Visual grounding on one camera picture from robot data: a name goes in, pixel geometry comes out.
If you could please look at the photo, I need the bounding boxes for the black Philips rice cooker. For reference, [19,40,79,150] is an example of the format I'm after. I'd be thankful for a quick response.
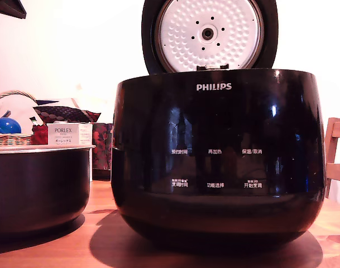
[111,68,327,246]

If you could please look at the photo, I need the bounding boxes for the black rice cooker lid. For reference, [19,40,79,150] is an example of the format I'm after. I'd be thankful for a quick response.
[141,0,279,75]

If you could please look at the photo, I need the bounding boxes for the dark metallic inner pot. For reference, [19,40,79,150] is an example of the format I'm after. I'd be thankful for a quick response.
[0,144,97,238]

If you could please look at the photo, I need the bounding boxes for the red floral fabric bag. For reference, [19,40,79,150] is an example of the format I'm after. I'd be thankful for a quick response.
[92,122,114,181]

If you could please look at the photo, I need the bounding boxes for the white Porlex box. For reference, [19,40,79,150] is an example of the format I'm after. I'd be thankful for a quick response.
[47,123,94,146]

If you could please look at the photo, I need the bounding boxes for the dark patterned cushion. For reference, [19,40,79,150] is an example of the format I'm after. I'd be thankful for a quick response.
[33,105,102,124]

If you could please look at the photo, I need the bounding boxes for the white cloth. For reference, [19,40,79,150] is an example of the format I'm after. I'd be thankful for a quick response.
[0,94,45,132]

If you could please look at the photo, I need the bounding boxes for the woven wicker basket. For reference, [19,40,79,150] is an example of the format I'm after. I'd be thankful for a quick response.
[0,89,38,147]

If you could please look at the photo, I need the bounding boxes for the blue ball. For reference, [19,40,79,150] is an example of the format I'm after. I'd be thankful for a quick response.
[0,117,22,135]

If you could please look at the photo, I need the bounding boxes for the wooden chair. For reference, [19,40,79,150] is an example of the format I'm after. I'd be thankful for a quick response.
[324,117,340,199]

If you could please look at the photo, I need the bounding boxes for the dark wall shelf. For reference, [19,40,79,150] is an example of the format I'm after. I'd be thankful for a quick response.
[0,0,27,20]

